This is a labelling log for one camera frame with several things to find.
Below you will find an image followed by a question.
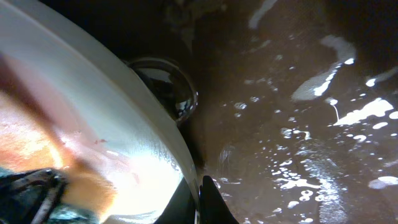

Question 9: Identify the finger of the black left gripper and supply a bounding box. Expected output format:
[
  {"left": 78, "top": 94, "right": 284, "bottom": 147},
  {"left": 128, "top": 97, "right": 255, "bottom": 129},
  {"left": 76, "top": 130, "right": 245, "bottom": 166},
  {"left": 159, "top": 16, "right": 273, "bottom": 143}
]
[{"left": 1, "top": 168, "right": 68, "bottom": 224}]

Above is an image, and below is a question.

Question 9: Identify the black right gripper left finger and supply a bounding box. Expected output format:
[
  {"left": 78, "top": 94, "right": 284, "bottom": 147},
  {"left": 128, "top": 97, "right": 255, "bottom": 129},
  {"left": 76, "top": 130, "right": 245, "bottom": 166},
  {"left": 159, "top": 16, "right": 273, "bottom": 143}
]
[{"left": 154, "top": 179, "right": 195, "bottom": 224}]

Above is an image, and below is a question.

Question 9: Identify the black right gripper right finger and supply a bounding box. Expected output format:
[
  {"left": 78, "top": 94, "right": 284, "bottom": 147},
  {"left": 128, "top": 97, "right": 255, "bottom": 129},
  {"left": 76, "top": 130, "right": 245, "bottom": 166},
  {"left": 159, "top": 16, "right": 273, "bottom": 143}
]
[{"left": 200, "top": 175, "right": 239, "bottom": 224}]

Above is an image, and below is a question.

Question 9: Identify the green yellow sponge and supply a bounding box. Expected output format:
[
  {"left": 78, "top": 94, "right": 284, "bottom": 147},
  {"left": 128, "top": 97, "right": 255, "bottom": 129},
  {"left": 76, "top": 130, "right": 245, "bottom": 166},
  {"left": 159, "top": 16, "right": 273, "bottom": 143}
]
[{"left": 1, "top": 91, "right": 117, "bottom": 223}]

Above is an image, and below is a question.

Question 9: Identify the pale green plate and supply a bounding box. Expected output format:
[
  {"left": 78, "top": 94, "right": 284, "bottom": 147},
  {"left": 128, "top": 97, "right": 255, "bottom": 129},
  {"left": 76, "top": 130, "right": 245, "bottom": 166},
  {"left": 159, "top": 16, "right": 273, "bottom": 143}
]
[{"left": 1, "top": 1, "right": 200, "bottom": 223}]

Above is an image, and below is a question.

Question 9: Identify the brown plastic tray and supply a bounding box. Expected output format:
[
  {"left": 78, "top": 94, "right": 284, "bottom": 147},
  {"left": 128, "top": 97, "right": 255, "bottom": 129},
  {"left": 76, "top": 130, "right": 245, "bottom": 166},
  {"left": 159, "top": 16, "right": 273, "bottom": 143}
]
[{"left": 47, "top": 0, "right": 397, "bottom": 223}]

